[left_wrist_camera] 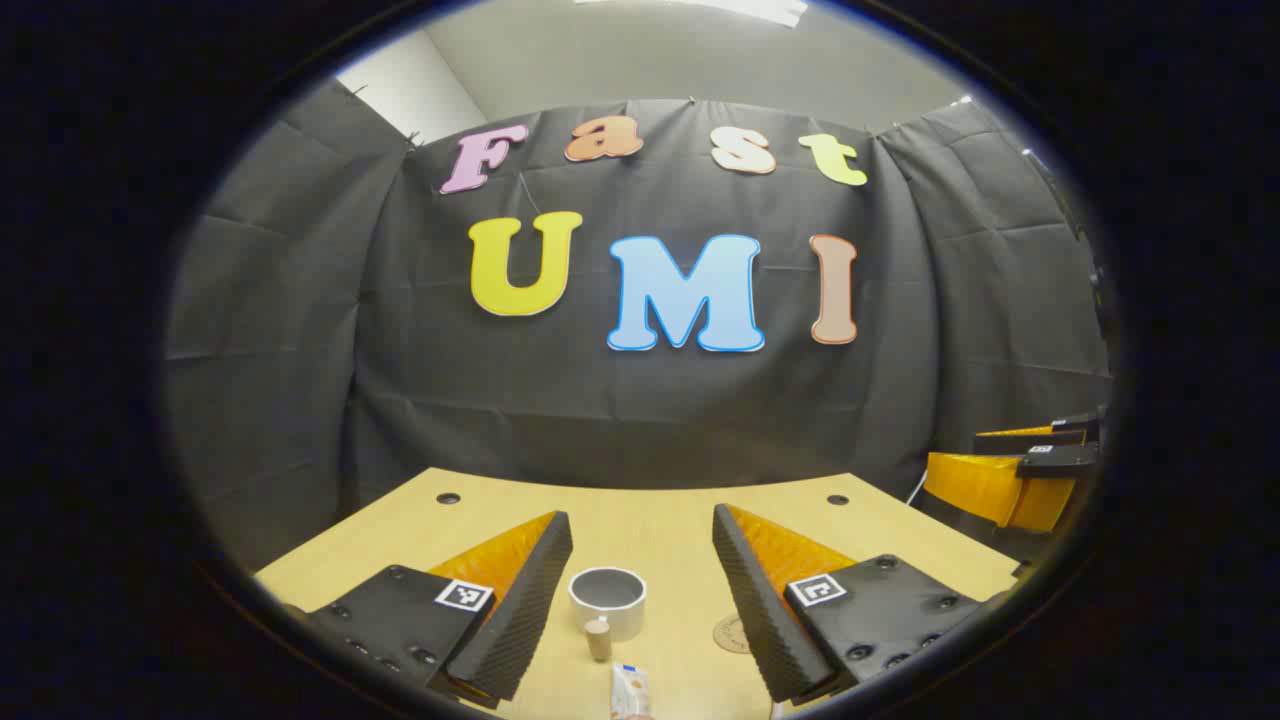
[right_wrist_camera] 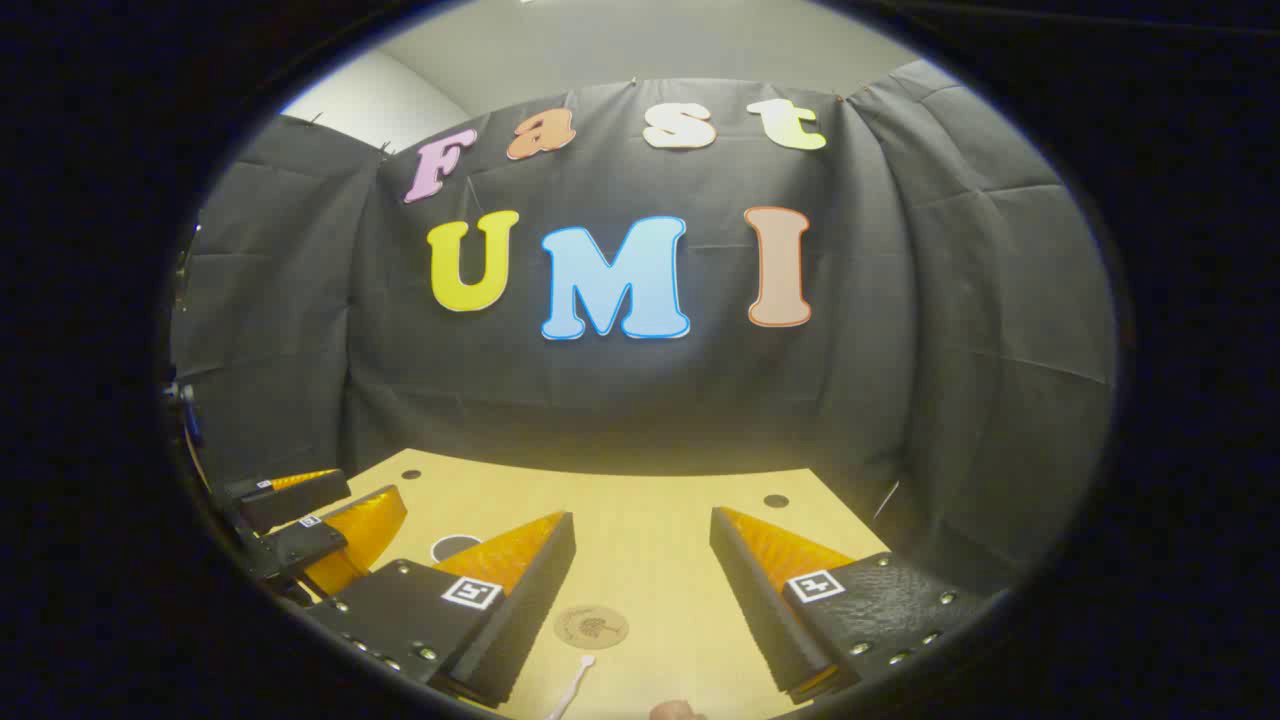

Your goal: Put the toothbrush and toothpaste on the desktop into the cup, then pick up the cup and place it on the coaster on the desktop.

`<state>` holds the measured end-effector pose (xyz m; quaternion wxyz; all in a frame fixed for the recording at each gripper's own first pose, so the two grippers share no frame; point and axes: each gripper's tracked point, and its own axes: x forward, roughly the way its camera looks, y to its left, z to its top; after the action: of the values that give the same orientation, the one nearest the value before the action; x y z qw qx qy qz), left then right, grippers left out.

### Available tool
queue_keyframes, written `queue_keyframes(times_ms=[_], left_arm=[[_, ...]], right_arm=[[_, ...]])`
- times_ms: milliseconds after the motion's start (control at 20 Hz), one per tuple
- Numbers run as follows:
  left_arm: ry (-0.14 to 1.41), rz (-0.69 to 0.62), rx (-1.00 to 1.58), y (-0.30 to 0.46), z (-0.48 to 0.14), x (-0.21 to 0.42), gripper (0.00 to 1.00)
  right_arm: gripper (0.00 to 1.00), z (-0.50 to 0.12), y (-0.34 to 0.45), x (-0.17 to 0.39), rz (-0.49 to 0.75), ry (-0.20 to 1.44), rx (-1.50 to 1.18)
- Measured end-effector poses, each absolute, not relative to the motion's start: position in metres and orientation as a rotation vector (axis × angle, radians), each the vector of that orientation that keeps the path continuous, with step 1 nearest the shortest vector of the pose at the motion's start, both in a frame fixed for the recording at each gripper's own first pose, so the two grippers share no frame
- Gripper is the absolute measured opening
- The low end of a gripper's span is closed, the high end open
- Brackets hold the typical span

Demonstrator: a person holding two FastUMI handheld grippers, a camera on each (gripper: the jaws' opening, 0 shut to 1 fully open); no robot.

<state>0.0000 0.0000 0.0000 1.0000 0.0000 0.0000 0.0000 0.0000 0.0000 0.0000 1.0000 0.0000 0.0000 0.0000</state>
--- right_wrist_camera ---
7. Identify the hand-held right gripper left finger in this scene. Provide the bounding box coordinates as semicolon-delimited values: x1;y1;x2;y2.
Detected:
305;510;578;707

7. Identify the round wooden coaster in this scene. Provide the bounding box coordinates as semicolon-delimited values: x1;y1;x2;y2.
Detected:
552;603;631;651

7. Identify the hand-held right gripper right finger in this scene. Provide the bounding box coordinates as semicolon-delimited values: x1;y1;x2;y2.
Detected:
709;505;1012;702

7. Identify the white toothbrush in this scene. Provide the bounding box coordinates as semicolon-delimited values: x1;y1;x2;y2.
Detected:
544;654;598;720

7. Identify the light wooden desktop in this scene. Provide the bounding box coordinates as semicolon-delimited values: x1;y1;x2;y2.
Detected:
298;447;903;720

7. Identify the black backdrop cloth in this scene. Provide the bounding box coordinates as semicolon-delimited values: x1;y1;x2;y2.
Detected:
167;58;1120;601

